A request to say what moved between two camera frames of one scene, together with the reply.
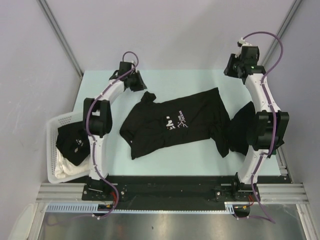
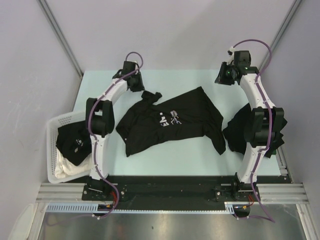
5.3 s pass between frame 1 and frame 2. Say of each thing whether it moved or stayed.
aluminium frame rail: stayed
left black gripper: stayed
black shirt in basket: stayed
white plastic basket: stayed
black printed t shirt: moved
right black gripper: moved
